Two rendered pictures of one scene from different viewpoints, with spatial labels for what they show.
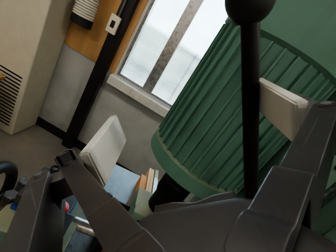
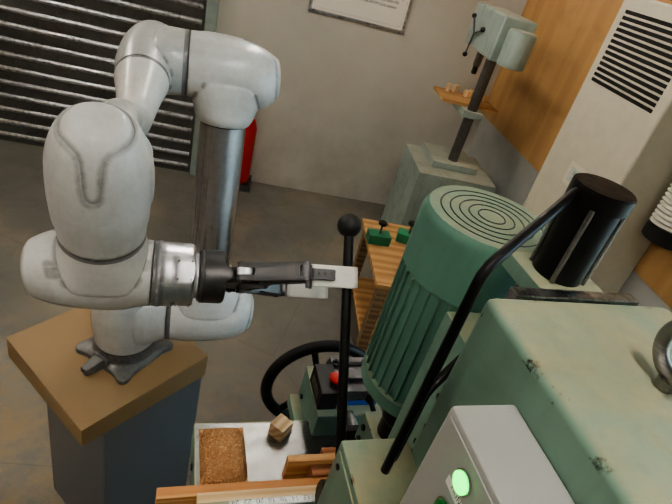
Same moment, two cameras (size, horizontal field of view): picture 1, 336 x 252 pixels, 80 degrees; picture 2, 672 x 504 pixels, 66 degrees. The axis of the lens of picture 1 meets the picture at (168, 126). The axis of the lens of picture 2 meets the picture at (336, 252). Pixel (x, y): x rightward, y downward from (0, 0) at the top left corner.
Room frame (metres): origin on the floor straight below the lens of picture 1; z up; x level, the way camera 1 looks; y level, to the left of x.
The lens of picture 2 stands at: (0.05, -0.64, 1.77)
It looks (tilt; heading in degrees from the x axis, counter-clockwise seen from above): 32 degrees down; 80
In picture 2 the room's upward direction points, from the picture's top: 16 degrees clockwise
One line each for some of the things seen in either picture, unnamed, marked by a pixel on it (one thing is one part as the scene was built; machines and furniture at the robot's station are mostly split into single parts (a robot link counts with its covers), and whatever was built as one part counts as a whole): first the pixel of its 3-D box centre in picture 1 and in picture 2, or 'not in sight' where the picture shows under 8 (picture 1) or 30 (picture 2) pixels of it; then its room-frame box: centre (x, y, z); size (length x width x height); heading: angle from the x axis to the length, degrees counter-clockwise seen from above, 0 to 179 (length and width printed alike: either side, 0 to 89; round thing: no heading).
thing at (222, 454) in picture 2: not in sight; (223, 452); (0.06, -0.04, 0.91); 0.12 x 0.09 x 0.03; 102
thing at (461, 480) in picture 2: not in sight; (460, 482); (0.23, -0.42, 1.46); 0.02 x 0.01 x 0.02; 102
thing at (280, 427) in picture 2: not in sight; (280, 427); (0.16, 0.03, 0.92); 0.03 x 0.03 x 0.03; 55
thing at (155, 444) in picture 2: not in sight; (122, 435); (-0.24, 0.41, 0.30); 0.30 x 0.30 x 0.60; 49
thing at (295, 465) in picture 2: not in sight; (342, 464); (0.28, -0.04, 0.93); 0.22 x 0.01 x 0.06; 12
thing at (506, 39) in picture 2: not in sight; (455, 153); (1.10, 2.25, 0.79); 0.62 x 0.48 x 1.58; 92
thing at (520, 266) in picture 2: not in sight; (565, 262); (0.36, -0.21, 1.54); 0.08 x 0.08 x 0.17; 12
